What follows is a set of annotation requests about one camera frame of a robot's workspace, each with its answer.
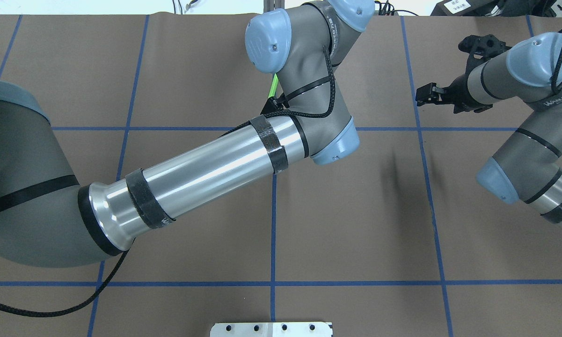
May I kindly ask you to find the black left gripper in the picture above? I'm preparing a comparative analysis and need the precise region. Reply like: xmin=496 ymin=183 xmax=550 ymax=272
xmin=260 ymin=95 xmax=289 ymax=115

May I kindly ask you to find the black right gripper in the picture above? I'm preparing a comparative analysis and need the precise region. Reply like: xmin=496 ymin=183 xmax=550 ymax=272
xmin=415 ymin=75 xmax=493 ymax=114

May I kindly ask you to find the green marker pen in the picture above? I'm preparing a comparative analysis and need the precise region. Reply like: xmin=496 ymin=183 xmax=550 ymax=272
xmin=268 ymin=74 xmax=279 ymax=98

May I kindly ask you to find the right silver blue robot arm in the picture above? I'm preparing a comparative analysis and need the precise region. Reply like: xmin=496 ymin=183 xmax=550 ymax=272
xmin=415 ymin=32 xmax=562 ymax=228

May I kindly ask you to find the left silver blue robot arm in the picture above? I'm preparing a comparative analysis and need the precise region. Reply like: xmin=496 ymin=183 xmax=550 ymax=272
xmin=0 ymin=0 xmax=375 ymax=267

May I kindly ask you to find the black box with white label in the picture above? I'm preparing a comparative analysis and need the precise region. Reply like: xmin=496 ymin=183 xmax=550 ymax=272
xmin=430 ymin=0 xmax=500 ymax=16

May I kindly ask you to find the blue tape strip lengthwise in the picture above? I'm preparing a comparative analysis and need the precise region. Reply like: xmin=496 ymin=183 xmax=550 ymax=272
xmin=270 ymin=175 xmax=278 ymax=322

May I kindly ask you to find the brown paper table cover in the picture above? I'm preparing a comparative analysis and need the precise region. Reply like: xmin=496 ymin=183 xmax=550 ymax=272
xmin=0 ymin=13 xmax=562 ymax=337

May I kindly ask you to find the blue tape strip crosswise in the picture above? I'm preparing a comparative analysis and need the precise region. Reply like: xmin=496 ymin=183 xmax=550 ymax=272
xmin=52 ymin=126 xmax=516 ymax=132

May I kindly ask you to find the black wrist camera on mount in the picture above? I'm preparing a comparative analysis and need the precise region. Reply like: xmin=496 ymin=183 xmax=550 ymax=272
xmin=458 ymin=34 xmax=512 ymax=74

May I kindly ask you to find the aluminium frame post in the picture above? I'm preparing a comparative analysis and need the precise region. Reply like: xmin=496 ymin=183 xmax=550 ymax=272
xmin=263 ymin=0 xmax=285 ymax=13

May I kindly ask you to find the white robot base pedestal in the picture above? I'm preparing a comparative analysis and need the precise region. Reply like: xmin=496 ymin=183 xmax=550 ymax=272
xmin=210 ymin=322 xmax=334 ymax=337

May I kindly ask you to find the left black braided cable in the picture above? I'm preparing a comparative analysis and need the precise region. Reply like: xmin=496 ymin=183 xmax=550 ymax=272
xmin=0 ymin=44 xmax=337 ymax=318

